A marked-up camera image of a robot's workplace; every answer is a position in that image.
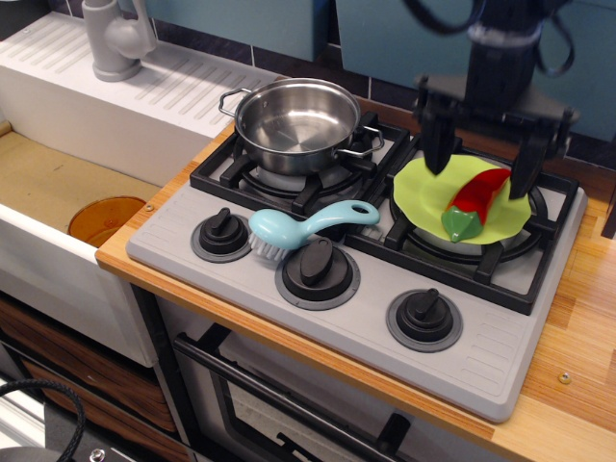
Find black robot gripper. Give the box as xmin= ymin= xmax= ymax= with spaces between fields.
xmin=416 ymin=39 xmax=580 ymax=199

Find red toy chili pepper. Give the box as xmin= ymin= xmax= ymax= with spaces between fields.
xmin=441 ymin=168 xmax=511 ymax=243

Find light blue dish brush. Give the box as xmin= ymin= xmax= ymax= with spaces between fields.
xmin=248 ymin=200 xmax=380 ymax=262

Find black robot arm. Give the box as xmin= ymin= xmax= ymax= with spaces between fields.
xmin=405 ymin=1 xmax=579 ymax=199

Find green plastic plate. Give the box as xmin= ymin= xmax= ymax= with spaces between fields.
xmin=393 ymin=154 xmax=531 ymax=244

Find stainless steel pot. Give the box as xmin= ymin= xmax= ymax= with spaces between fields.
xmin=218 ymin=78 xmax=385 ymax=176

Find black right stove knob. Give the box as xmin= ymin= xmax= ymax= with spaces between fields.
xmin=386 ymin=288 xmax=463 ymax=353

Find black stove knob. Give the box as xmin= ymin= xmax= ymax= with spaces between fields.
xmin=386 ymin=288 xmax=463 ymax=353
xmin=275 ymin=238 xmax=361 ymax=311
xmin=191 ymin=207 xmax=251 ymax=264

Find grey toy stove top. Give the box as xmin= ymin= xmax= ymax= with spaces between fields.
xmin=125 ymin=113 xmax=589 ymax=424

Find black middle stove knob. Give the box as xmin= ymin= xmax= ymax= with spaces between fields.
xmin=275 ymin=238 xmax=361 ymax=311

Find black left stove knob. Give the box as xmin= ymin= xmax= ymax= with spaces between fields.
xmin=191 ymin=207 xmax=251 ymax=264

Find black right burner grate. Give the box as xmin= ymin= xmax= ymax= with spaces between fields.
xmin=345 ymin=139 xmax=586 ymax=315

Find black burner grate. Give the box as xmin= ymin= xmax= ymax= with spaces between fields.
xmin=345 ymin=139 xmax=586 ymax=315
xmin=190 ymin=112 xmax=415 ymax=220

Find black left burner grate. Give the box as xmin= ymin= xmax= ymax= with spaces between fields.
xmin=190 ymin=112 xmax=415 ymax=220

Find grey toy faucet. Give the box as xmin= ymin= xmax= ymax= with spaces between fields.
xmin=82 ymin=0 xmax=157 ymax=82

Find orange sink drain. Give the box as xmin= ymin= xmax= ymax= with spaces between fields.
xmin=67 ymin=196 xmax=145 ymax=247

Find white toy sink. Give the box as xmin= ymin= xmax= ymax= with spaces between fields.
xmin=1 ymin=13 xmax=274 ymax=367

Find wooden drawer fronts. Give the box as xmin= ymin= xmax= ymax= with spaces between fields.
xmin=1 ymin=294 xmax=193 ymax=462

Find oven door with handle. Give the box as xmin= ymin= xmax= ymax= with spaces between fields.
xmin=172 ymin=323 xmax=499 ymax=461

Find black braided cable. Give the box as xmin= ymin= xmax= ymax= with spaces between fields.
xmin=0 ymin=378 xmax=87 ymax=462

